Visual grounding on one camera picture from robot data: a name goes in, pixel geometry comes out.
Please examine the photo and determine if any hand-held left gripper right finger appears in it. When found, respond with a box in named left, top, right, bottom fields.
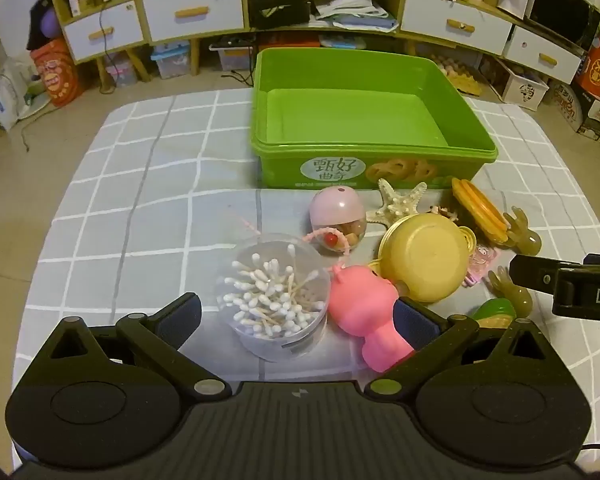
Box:
left=363, top=298, right=556, bottom=402

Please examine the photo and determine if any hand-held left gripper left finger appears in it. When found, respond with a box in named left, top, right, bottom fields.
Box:
left=45, top=292, right=233, bottom=402

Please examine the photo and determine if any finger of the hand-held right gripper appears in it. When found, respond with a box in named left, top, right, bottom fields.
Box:
left=508, top=254, right=562, bottom=294

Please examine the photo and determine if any olive cactus toy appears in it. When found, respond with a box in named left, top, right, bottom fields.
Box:
left=502, top=206, right=542, bottom=256
left=487, top=266, right=533, bottom=318

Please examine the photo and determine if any pink pig toy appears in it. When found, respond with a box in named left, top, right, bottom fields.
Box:
left=327, top=264, right=418, bottom=373

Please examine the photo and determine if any green yellow corn toy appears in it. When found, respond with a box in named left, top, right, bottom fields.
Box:
left=470, top=297, right=518, bottom=328

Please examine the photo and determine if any yellow toy bowl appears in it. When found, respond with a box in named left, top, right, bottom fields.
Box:
left=369, top=212, right=476, bottom=303

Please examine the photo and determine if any orange yellow disc toy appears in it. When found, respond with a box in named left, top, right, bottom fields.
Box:
left=451, top=176, right=510, bottom=246

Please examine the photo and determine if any clear cotton swab container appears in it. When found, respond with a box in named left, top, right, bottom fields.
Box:
left=215, top=232, right=332, bottom=363

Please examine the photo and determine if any green plastic box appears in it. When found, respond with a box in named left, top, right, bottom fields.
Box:
left=250, top=47, right=499, bottom=191

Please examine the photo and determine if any pink cartoon hair clip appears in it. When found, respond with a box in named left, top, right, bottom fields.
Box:
left=462, top=240, right=503, bottom=288

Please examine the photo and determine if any small red brown trinket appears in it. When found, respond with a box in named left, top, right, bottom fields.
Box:
left=427, top=204, right=461, bottom=224

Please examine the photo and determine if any pink twisted stick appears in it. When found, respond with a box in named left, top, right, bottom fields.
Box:
left=227, top=210, right=261, bottom=235

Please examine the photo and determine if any beige starfish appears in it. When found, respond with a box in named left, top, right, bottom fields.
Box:
left=365, top=178, right=428, bottom=228

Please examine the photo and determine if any grey checkered tablecloth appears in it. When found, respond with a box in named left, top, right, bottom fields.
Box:
left=10, top=90, right=600, bottom=471

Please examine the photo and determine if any pink egg capsule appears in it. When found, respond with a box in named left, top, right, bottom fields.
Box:
left=308, top=185, right=368, bottom=253

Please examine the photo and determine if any cardboard box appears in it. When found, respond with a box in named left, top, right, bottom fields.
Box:
left=577, top=92, right=600, bottom=141

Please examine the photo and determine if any round printed tin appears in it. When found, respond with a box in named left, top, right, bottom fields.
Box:
left=545, top=80, right=588, bottom=131

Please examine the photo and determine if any white printed storage box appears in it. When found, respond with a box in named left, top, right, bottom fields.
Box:
left=500, top=62, right=550, bottom=111

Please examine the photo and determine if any egg tray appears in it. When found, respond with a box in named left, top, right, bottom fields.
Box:
left=430, top=52, right=483, bottom=96

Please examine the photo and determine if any red orange carton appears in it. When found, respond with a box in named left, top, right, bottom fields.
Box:
left=575, top=32, right=600, bottom=98

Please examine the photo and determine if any small clear storage box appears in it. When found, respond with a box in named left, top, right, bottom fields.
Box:
left=105, top=52, right=141, bottom=86

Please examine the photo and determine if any clear blue-lid storage box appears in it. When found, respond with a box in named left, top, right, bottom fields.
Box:
left=151, top=42, right=191, bottom=79

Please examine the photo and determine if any clear black-lid storage box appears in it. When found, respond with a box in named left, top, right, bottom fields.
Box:
left=210, top=40, right=255, bottom=72

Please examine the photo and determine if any black microwave oven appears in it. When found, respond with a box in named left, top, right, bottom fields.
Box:
left=525, top=0, right=600, bottom=51

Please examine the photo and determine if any orange printed bag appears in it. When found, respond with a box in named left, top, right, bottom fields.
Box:
left=30, top=37, right=86, bottom=107

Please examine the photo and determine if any white plastic bag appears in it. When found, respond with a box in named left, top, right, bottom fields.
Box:
left=0, top=60, right=33, bottom=131

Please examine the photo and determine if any clear box with pink contents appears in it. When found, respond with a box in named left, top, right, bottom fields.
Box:
left=320, top=35, right=367, bottom=52

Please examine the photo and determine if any orange red box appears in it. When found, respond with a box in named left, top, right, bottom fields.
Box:
left=259, top=32, right=321, bottom=51

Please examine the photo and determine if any pile of folded clothes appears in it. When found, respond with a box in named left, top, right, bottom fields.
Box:
left=310, top=0, right=400, bottom=33

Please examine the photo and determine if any black bag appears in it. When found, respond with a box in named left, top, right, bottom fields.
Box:
left=248, top=0, right=311, bottom=31

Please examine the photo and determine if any white drawer with wooden handle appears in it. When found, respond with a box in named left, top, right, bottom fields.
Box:
left=62, top=2, right=144, bottom=63
left=505, top=25, right=583, bottom=83
left=401, top=0, right=513, bottom=56
left=142, top=0, right=245, bottom=43

